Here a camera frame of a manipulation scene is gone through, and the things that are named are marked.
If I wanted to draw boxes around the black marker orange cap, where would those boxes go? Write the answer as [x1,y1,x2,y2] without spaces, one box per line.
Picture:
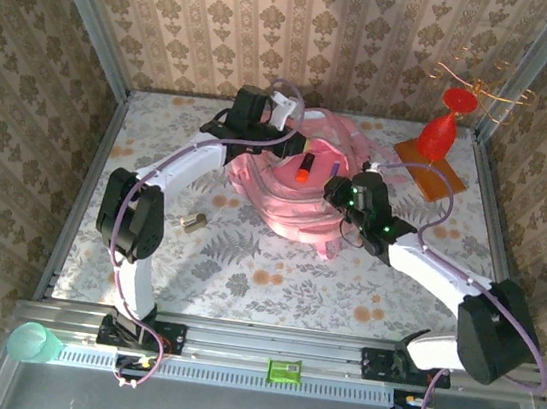
[293,150,319,187]

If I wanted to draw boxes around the pink student backpack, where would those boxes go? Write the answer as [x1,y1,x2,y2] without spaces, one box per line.
[217,97,413,271]

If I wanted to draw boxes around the red goblet shaped ornament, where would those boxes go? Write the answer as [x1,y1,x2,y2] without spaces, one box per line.
[412,82,482,169]

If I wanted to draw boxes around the floral table cover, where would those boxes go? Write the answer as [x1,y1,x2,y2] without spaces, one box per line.
[49,79,538,359]

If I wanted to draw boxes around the small tan cylindrical item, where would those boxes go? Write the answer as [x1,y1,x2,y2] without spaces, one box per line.
[177,210,208,236]

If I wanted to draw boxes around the green wrapped packet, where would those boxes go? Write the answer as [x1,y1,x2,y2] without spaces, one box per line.
[264,355,305,388]

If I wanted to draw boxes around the teal plastic cup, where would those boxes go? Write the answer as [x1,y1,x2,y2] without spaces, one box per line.
[3,319,69,368]

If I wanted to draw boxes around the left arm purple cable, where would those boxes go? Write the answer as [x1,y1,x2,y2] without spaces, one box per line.
[91,58,311,407]

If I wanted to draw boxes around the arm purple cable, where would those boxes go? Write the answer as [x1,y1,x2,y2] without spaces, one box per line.
[91,58,311,407]
[334,155,547,409]

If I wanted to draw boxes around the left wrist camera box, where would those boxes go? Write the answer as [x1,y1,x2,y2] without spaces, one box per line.
[261,89,307,134]

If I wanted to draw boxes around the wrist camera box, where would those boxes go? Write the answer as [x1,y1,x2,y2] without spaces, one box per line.
[261,89,307,134]
[360,158,387,179]

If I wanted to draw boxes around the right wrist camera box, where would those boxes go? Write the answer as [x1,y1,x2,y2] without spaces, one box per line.
[360,158,387,179]

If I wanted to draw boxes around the orange wooden base plate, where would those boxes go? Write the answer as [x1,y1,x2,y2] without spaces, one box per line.
[388,133,473,207]

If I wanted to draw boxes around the aluminium side rail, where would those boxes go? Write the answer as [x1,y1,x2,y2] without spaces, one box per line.
[444,133,547,363]
[31,88,132,309]

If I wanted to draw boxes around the gold wire ornament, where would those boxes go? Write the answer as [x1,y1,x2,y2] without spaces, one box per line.
[414,42,545,184]

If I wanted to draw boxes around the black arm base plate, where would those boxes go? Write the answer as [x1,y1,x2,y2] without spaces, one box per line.
[96,312,188,356]
[358,345,455,391]

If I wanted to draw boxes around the aluminium mounting rail beam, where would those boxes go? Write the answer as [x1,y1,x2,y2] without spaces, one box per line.
[8,291,547,406]

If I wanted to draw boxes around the aluminium frame post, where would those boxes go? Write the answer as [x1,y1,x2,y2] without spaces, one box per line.
[21,0,144,104]
[471,0,547,154]

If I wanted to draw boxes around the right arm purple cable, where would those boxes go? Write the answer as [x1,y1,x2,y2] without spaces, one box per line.
[334,155,547,409]

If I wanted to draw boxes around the white slotted cable duct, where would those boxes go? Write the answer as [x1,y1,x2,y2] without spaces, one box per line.
[55,341,397,409]

